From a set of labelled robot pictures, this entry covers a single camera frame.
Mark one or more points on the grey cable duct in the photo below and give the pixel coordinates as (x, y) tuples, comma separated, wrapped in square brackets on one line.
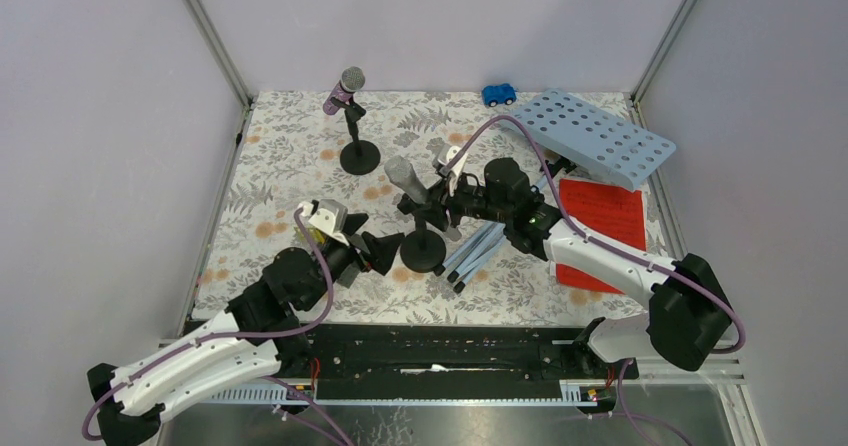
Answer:
[(464, 390)]

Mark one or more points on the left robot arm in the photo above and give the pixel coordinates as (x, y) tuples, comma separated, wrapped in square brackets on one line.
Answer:
[(260, 333)]

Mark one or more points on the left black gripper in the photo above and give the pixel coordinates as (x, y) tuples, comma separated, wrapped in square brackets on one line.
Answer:
[(383, 250)]

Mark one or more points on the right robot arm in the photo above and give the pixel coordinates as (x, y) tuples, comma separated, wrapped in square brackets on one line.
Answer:
[(686, 310)]

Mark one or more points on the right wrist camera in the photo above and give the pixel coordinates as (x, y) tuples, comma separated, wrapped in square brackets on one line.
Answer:
[(449, 163)]

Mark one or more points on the silver microphone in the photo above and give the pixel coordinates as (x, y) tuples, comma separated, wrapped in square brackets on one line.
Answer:
[(401, 173)]

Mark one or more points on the light blue music stand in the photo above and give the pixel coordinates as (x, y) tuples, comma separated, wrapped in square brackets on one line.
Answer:
[(475, 252)]

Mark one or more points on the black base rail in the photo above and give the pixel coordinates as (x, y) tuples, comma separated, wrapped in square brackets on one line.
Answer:
[(356, 352)]

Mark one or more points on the orange toy block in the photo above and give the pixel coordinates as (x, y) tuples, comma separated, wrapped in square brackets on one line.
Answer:
[(318, 237)]

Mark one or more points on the blue toy car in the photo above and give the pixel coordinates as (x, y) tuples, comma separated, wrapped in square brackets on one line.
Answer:
[(498, 94)]

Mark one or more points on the red sheet music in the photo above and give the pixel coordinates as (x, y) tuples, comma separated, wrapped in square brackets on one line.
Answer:
[(609, 210)]

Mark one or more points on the purple glitter microphone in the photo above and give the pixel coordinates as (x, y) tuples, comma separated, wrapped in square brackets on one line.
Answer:
[(351, 81)]

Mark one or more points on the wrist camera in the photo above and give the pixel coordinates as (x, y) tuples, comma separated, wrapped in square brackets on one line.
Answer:
[(326, 216), (449, 163)]

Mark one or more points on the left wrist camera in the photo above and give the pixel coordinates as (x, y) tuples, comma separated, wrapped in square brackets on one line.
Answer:
[(326, 216)]

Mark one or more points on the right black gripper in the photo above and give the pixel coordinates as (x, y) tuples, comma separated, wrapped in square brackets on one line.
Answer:
[(437, 212)]

